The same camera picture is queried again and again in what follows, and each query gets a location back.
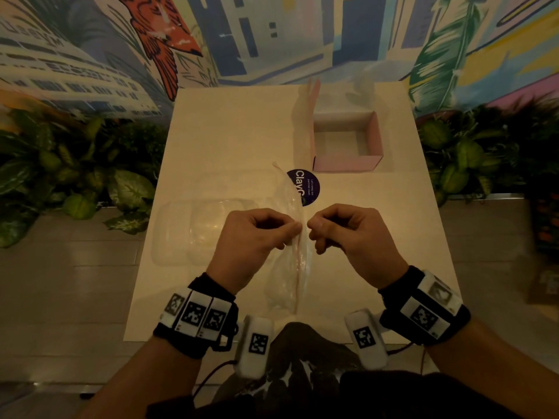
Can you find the person's right hand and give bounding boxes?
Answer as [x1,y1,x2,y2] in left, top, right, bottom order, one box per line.
[307,203,409,291]

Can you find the person's left hand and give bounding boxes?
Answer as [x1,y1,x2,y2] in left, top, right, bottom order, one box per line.
[205,208,304,295]

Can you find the clear plastic bag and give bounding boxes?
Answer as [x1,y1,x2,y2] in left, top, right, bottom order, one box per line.
[270,161,316,315]

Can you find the person's right forearm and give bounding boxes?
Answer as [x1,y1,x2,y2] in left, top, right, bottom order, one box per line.
[424,316,559,419]

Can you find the person's left forearm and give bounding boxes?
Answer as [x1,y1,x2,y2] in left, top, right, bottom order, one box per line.
[74,336,207,419]

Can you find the round purple sticker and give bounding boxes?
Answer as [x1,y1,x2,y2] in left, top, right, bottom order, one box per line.
[286,168,321,207]

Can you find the open pink cardboard box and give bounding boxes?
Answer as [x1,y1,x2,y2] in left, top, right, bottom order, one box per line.
[306,78,384,173]

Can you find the clear plastic blister tray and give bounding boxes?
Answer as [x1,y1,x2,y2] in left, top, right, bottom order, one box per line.
[151,170,282,267]

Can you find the black left wristband with markers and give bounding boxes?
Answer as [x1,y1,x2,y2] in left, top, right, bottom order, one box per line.
[152,272,240,361]

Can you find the black wristband with markers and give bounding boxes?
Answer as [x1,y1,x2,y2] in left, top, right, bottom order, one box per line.
[378,265,472,348]
[152,272,240,361]

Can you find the black right wristband with markers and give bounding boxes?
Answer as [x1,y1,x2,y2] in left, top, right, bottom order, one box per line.
[378,265,472,348]

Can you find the black patterned clothing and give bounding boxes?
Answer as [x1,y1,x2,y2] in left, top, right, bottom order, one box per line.
[145,322,522,419]

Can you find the green leafy plants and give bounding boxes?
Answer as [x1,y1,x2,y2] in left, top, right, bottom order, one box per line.
[417,96,559,258]
[0,106,169,249]

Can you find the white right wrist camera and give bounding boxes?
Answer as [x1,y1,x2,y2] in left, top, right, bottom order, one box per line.
[344,308,389,372]

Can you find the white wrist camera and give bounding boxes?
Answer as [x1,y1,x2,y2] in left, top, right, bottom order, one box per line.
[344,308,389,372]
[233,316,275,380]

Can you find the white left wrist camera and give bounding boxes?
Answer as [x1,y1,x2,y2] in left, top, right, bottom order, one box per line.
[233,316,275,380]

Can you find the black cable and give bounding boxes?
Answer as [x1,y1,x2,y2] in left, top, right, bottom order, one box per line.
[191,359,240,402]
[385,341,428,376]

